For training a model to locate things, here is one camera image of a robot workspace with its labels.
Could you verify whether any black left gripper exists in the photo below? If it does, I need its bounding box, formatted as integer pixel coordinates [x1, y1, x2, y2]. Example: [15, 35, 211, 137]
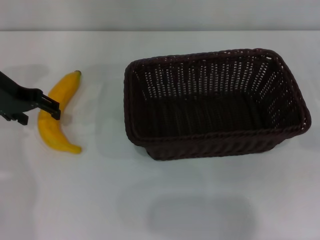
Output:
[0, 71, 62, 125]

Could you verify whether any yellow banana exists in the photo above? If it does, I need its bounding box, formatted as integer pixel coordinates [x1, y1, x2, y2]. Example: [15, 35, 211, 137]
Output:
[37, 70, 83, 155]

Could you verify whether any dark brown woven basket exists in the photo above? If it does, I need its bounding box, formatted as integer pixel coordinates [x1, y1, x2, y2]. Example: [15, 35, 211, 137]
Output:
[123, 48, 313, 162]

